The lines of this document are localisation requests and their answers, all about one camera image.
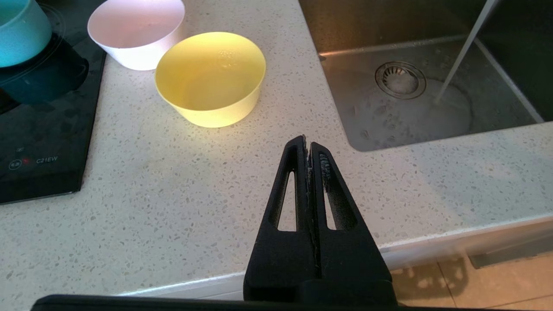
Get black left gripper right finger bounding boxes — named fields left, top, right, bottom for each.
left=308, top=140, right=398, bottom=303

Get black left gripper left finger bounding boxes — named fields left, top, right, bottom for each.
left=243, top=135, right=321, bottom=301

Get yellow plastic bowl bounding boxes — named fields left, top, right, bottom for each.
left=155, top=32, right=267, bottom=128

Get pink plastic bowl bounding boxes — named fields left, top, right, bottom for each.
left=87, top=0, right=186, bottom=71

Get blue plastic bowl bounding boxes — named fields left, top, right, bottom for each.
left=0, top=0, right=53, bottom=69

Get stainless steel sink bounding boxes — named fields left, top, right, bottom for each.
left=298, top=0, right=553, bottom=152

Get round metal sink drain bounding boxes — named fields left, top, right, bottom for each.
left=375, top=61, right=427, bottom=100

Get white glossy base cabinet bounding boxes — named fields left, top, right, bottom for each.
left=125, top=215, right=553, bottom=299

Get running tap water stream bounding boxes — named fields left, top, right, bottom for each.
left=434, top=0, right=501, bottom=104

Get black glass cooktop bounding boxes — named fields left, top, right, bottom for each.
left=0, top=0, right=108, bottom=205

